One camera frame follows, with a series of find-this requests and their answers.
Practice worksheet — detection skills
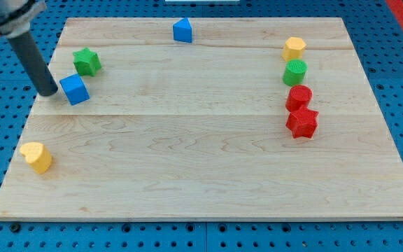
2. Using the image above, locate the blue cube block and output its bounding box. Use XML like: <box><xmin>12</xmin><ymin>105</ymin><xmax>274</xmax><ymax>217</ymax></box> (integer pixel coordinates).
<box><xmin>59</xmin><ymin>74</ymin><xmax>90</xmax><ymax>106</ymax></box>

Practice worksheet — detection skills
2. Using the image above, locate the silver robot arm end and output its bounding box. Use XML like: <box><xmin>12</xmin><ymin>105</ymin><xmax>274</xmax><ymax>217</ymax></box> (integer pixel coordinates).
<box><xmin>0</xmin><ymin>0</ymin><xmax>47</xmax><ymax>38</ymax></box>

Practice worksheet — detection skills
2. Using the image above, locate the light wooden board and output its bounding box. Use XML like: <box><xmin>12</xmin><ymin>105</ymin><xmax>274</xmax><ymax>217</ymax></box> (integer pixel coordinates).
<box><xmin>0</xmin><ymin>17</ymin><xmax>403</xmax><ymax>222</ymax></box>

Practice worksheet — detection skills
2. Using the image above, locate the blue triangle block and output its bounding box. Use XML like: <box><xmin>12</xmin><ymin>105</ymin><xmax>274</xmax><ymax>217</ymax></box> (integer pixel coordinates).
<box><xmin>172</xmin><ymin>17</ymin><xmax>192</xmax><ymax>43</ymax></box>

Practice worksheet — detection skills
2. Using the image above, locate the red star block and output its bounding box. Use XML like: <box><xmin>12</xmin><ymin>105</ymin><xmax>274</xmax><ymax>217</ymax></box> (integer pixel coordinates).
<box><xmin>286</xmin><ymin>106</ymin><xmax>319</xmax><ymax>139</ymax></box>

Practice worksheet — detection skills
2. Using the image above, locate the red cylinder block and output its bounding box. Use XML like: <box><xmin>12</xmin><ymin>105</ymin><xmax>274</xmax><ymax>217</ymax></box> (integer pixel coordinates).
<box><xmin>285</xmin><ymin>85</ymin><xmax>313</xmax><ymax>112</ymax></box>

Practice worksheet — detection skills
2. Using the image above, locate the green cylinder block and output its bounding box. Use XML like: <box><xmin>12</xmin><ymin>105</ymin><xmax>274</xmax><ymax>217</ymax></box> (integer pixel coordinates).
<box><xmin>283</xmin><ymin>59</ymin><xmax>308</xmax><ymax>87</ymax></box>

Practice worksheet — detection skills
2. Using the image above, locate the yellow hexagon block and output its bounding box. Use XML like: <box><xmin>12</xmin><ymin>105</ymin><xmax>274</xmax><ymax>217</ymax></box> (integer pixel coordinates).
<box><xmin>282</xmin><ymin>36</ymin><xmax>306</xmax><ymax>62</ymax></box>

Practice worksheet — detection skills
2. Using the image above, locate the green star block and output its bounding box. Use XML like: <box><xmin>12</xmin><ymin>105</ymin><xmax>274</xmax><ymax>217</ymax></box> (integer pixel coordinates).
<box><xmin>73</xmin><ymin>48</ymin><xmax>101</xmax><ymax>76</ymax></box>

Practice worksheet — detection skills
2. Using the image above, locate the yellow heart block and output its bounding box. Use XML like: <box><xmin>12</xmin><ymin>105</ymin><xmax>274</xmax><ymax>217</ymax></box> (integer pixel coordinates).
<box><xmin>20</xmin><ymin>141</ymin><xmax>52</xmax><ymax>174</ymax></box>

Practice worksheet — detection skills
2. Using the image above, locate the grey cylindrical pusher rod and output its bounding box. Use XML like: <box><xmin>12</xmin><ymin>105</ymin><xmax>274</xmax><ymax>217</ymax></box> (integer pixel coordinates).
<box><xmin>8</xmin><ymin>31</ymin><xmax>58</xmax><ymax>97</ymax></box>

